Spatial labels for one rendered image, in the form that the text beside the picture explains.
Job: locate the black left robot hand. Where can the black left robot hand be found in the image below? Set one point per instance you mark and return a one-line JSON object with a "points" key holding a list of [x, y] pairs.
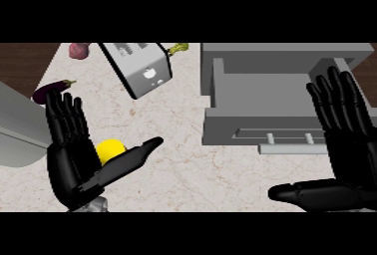
{"points": [[75, 166]]}

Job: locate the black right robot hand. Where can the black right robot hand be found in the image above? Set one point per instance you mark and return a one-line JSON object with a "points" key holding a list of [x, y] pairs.
{"points": [[347, 132]]}

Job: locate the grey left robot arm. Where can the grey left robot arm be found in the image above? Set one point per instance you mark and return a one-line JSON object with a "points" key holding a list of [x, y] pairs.
{"points": [[94, 205]]}

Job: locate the yellow cup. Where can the yellow cup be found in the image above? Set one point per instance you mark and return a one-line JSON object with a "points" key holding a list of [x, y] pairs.
{"points": [[112, 150]]}

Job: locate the grey appliance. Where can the grey appliance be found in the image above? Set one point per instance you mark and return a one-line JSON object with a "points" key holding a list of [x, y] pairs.
{"points": [[20, 129]]}

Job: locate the purple eggplant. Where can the purple eggplant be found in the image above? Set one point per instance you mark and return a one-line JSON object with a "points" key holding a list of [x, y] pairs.
{"points": [[52, 89]]}

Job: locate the grey cabinet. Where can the grey cabinet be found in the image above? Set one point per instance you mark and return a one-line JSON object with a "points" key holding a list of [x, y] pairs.
{"points": [[285, 54]]}

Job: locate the silver toaster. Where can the silver toaster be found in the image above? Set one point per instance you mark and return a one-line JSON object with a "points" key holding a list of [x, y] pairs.
{"points": [[143, 68]]}

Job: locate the pink round vegetable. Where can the pink round vegetable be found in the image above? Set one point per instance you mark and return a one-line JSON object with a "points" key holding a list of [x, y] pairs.
{"points": [[79, 50]]}

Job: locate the green yellow vegetable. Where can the green yellow vegetable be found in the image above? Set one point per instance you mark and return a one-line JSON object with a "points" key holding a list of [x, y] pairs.
{"points": [[180, 48]]}

